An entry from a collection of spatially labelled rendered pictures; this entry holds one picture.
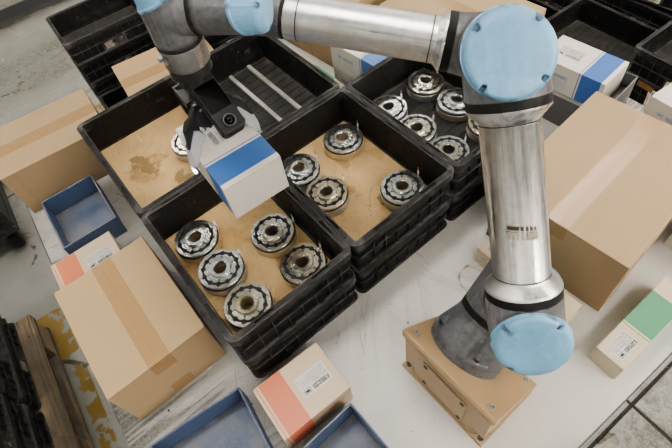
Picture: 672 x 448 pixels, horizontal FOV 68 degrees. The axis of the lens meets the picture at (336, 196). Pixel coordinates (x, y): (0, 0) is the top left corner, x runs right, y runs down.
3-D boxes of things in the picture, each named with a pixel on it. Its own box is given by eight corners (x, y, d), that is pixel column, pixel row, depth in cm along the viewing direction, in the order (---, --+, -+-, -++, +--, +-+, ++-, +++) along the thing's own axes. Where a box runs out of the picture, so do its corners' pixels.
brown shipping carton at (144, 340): (227, 353, 115) (204, 326, 103) (142, 420, 108) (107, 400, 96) (167, 268, 131) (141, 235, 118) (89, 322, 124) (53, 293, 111)
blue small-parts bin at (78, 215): (127, 231, 140) (116, 216, 134) (77, 262, 135) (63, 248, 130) (102, 188, 150) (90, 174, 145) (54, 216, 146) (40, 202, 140)
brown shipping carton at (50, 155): (107, 124, 167) (82, 88, 155) (129, 163, 155) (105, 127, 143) (18, 169, 159) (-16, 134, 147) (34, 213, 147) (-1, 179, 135)
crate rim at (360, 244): (456, 176, 112) (457, 169, 111) (355, 256, 103) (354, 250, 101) (343, 92, 133) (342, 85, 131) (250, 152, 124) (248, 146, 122)
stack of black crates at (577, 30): (639, 101, 222) (671, 35, 195) (595, 134, 213) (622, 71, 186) (563, 59, 243) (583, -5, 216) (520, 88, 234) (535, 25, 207)
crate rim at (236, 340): (355, 256, 103) (354, 250, 101) (234, 351, 94) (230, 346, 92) (250, 152, 124) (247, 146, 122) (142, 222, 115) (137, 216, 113)
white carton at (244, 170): (289, 185, 98) (280, 155, 91) (236, 219, 95) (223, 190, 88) (239, 131, 109) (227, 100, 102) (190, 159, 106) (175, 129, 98)
